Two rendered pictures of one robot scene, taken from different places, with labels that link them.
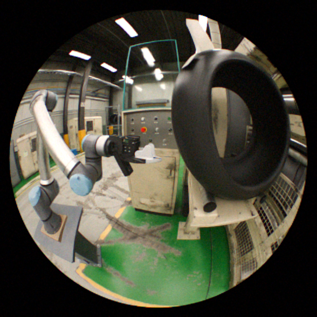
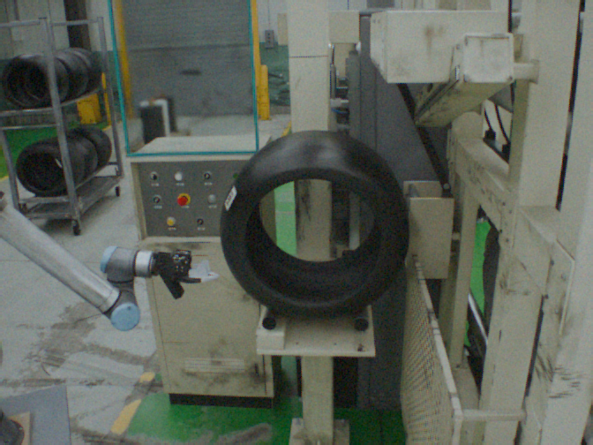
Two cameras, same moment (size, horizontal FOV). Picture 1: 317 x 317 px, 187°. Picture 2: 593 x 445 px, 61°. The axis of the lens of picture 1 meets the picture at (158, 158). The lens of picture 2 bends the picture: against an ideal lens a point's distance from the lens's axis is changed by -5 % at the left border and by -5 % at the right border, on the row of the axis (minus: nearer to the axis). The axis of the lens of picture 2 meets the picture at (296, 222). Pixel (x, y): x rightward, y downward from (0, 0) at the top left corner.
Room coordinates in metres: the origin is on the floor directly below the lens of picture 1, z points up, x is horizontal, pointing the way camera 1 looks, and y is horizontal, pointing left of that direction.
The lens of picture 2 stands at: (-1.20, -0.10, 1.77)
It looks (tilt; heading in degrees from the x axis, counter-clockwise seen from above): 21 degrees down; 354
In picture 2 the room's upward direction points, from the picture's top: 2 degrees counter-clockwise
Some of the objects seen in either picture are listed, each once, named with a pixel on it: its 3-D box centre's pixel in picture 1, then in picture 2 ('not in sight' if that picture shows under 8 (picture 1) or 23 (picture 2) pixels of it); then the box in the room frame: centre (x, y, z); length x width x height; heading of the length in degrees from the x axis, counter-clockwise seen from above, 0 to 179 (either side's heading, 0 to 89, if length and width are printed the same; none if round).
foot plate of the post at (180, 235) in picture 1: (189, 229); (319, 438); (0.58, -0.37, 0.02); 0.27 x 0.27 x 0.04; 78
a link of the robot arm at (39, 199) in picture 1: (39, 201); not in sight; (0.08, 0.75, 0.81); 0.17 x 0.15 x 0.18; 16
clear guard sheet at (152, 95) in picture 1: (150, 66); (180, 33); (0.90, 0.08, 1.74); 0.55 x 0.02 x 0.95; 78
